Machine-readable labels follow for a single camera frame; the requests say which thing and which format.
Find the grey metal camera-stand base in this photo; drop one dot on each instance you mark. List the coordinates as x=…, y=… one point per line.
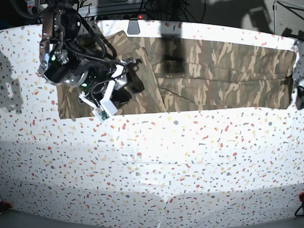
x=133, y=27

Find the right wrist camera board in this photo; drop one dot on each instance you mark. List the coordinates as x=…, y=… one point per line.
x=100, y=114

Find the red clamp left corner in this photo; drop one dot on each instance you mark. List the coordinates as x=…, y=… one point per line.
x=4, y=206

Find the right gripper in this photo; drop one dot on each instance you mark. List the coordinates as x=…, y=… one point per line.
x=112, y=87

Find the red clamp right corner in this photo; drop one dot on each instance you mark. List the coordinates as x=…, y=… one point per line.
x=301, y=197

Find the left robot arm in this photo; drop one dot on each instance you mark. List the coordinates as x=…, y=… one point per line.
x=298, y=74

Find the white metal stand frame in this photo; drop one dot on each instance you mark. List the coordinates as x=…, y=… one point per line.
x=288, y=16

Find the black power strip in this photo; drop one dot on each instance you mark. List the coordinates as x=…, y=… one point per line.
x=121, y=17

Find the red clamp corner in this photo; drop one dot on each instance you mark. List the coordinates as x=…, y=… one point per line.
x=301, y=197
x=4, y=206

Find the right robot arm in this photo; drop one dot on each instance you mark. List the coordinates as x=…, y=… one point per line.
x=84, y=64

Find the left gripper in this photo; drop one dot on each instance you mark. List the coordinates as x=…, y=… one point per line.
x=299, y=84

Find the camouflage T-shirt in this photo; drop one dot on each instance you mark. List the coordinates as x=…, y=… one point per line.
x=190, y=75

